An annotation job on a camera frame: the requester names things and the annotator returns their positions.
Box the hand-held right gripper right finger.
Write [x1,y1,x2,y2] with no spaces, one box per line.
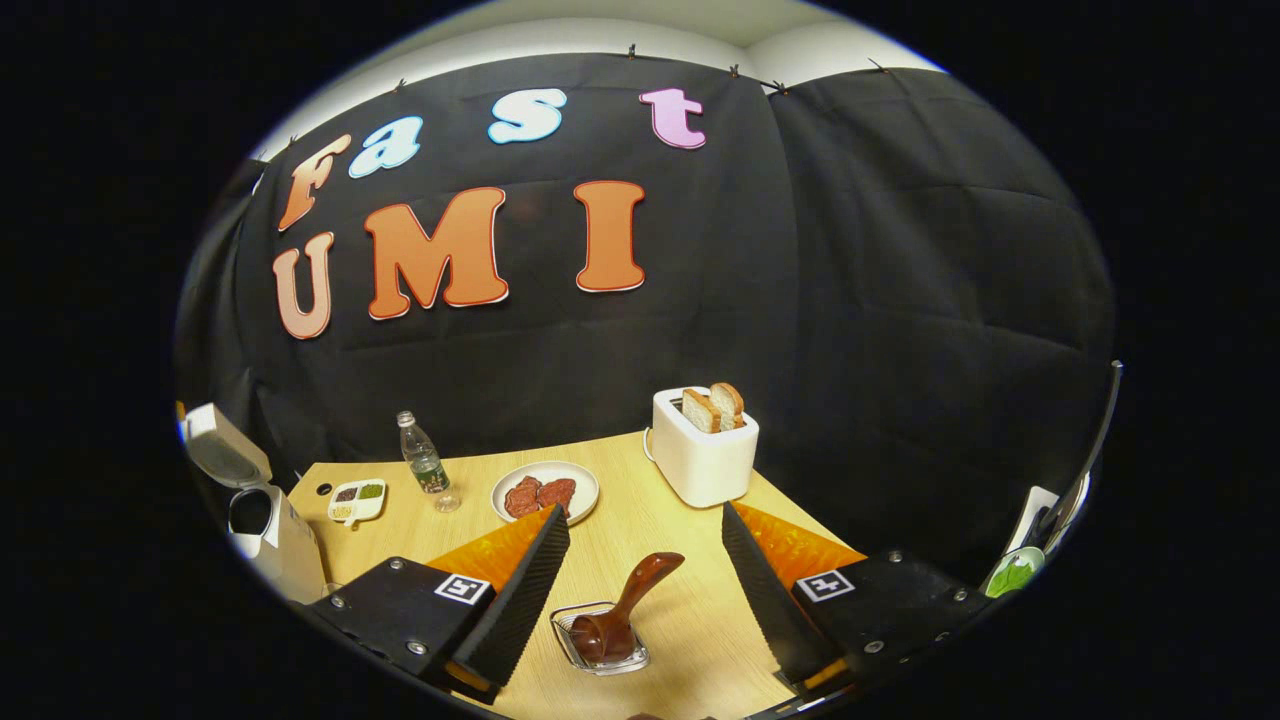
[720,500,1001,703]

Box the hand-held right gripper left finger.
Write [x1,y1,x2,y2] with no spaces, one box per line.
[305,503,573,706]

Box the clear chopstick holder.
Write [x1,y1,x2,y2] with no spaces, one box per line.
[549,600,652,677]

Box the brown wooden spoon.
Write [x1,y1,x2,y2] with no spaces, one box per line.
[569,552,687,664]

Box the white rice cooker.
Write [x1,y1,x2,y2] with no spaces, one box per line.
[180,403,328,607]

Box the white round plate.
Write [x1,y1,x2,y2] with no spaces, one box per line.
[491,461,600,527]

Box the white toaster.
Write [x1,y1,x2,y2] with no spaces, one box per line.
[650,386,761,509]

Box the clear plastic water bottle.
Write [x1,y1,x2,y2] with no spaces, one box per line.
[397,410,451,497]

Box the white divided grain dish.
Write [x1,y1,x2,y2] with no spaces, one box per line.
[327,478,388,529]

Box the white sheet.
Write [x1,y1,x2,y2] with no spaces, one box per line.
[1005,486,1061,553]

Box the black backdrop cloth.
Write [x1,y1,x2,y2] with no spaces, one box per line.
[175,52,1116,591]

